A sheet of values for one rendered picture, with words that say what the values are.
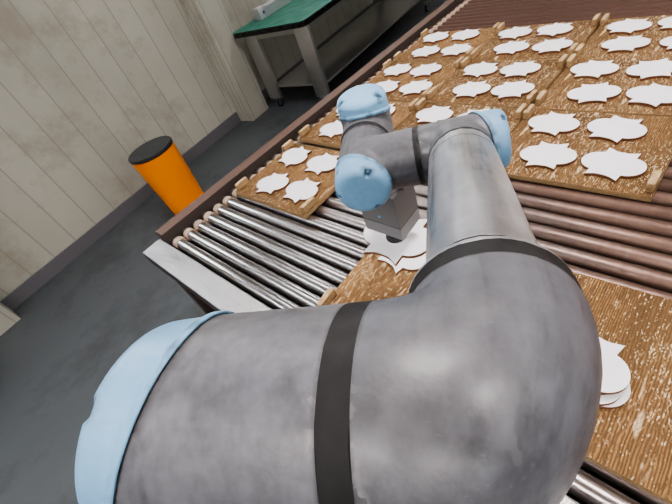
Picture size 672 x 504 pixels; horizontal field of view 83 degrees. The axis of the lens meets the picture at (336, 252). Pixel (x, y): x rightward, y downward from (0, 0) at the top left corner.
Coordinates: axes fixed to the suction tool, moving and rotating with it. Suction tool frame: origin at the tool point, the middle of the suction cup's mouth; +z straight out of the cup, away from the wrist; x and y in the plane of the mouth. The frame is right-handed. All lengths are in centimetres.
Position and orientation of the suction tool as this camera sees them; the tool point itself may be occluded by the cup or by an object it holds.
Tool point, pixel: (397, 239)
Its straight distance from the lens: 78.8
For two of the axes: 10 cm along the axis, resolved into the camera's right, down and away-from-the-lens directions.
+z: 2.9, 6.4, 7.1
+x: -5.9, 7.0, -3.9
